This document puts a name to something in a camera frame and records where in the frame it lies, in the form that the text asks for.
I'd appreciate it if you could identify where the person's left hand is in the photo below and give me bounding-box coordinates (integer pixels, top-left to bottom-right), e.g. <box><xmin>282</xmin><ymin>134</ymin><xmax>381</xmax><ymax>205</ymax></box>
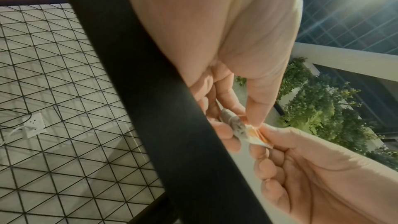
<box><xmin>119</xmin><ymin>0</ymin><xmax>305</xmax><ymax>153</ymax></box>

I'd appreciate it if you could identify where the person's right hand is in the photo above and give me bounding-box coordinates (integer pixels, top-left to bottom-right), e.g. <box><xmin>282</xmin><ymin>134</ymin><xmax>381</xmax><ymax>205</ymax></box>
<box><xmin>248</xmin><ymin>122</ymin><xmax>398</xmax><ymax>224</ymax></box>

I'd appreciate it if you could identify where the white tea bag yellow tag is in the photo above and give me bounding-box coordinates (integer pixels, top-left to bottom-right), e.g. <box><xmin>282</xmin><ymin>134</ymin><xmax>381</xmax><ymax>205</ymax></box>
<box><xmin>219</xmin><ymin>108</ymin><xmax>274</xmax><ymax>149</ymax></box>

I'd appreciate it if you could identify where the black table base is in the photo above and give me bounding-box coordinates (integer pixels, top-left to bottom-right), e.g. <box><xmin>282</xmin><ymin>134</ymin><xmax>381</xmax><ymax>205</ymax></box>
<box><xmin>51</xmin><ymin>0</ymin><xmax>274</xmax><ymax>224</ymax></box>

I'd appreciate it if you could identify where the gridded glass facade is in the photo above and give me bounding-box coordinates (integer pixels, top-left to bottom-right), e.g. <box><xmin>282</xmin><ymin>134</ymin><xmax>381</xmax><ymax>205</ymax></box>
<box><xmin>295</xmin><ymin>0</ymin><xmax>398</xmax><ymax>55</ymax></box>

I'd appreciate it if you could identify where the green leafy plant wall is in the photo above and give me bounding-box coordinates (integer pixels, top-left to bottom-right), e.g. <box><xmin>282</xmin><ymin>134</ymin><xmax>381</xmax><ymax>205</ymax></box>
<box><xmin>234</xmin><ymin>57</ymin><xmax>398</xmax><ymax>170</ymax></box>

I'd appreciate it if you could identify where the white wall socket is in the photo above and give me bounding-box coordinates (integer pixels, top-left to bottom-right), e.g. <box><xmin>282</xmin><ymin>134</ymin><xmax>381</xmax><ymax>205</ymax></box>
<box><xmin>21</xmin><ymin>112</ymin><xmax>47</xmax><ymax>139</ymax></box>

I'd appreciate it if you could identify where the black cable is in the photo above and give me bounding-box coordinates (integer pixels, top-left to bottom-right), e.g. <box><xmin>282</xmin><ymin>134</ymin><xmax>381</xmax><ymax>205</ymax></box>
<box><xmin>0</xmin><ymin>108</ymin><xmax>33</xmax><ymax>130</ymax></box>

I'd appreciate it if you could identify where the white cable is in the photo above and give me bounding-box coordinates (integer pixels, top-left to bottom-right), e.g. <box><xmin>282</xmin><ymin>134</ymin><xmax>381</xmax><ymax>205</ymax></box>
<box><xmin>0</xmin><ymin>125</ymin><xmax>36</xmax><ymax>146</ymax></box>

